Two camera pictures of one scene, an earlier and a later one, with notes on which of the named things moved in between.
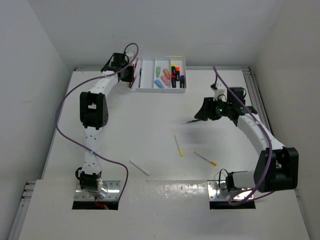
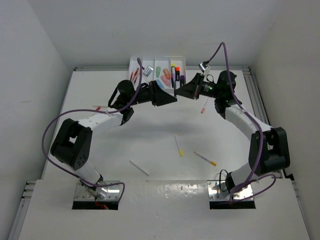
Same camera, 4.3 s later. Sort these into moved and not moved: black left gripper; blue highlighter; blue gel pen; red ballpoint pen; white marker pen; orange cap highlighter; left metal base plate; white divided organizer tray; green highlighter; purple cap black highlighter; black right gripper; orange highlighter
Moved: black left gripper; blue gel pen; black right gripper; red ballpoint pen
Not moved: green highlighter; orange cap highlighter; purple cap black highlighter; left metal base plate; white divided organizer tray; blue highlighter; white marker pen; orange highlighter
